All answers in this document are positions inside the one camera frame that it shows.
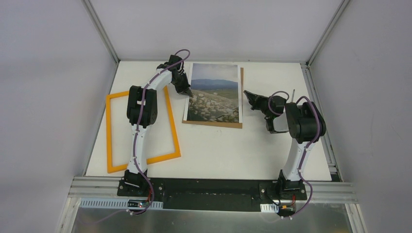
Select aluminium corner profile right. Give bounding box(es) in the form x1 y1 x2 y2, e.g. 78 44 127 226
300 0 352 182

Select white slotted cable duct left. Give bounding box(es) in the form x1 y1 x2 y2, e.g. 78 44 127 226
79 198 163 210

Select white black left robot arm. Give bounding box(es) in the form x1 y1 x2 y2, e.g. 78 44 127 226
123 54 192 197

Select landscape photo print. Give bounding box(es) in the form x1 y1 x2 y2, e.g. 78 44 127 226
183 63 243 123

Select white slotted cable duct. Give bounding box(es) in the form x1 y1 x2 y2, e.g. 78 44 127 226
79 198 163 210
260 204 279 213

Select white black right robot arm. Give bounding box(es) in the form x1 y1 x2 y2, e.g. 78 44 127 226
244 90 326 199

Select yellow wooden picture frame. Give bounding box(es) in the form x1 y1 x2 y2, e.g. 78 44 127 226
105 86 181 174

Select white slotted cable duct right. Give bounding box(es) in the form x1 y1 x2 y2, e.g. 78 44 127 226
260 204 279 213

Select aluminium front table rail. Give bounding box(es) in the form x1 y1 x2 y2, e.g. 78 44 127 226
68 176 359 204

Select aluminium corner profile left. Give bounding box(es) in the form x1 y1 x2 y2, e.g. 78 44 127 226
81 0 120 66

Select brown fibreboard frame backing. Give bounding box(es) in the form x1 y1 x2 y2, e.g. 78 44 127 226
182 67 244 130

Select aluminium corner profile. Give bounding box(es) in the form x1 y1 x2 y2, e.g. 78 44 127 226
300 0 352 182
81 0 120 66

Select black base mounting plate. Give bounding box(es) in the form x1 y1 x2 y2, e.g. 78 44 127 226
117 178 308 212

